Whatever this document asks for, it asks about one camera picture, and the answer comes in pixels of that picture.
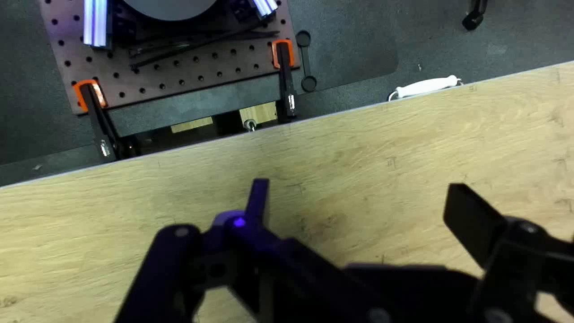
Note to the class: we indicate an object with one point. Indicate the orange black bar clamp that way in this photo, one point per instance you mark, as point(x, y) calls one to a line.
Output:
point(286, 73)
point(100, 114)

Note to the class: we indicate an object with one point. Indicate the brown perforated mounting plate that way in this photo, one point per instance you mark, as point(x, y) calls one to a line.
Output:
point(180, 73)

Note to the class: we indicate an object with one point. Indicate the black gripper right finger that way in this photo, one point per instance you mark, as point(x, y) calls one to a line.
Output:
point(478, 227)

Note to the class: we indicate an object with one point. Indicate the aluminium extrusion bar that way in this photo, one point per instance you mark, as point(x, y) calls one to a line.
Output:
point(96, 21)
point(265, 7)

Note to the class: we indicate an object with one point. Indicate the black stand foot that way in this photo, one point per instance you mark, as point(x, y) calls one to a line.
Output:
point(475, 17)

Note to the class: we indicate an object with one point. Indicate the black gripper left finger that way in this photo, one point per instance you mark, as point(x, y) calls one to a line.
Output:
point(180, 263)

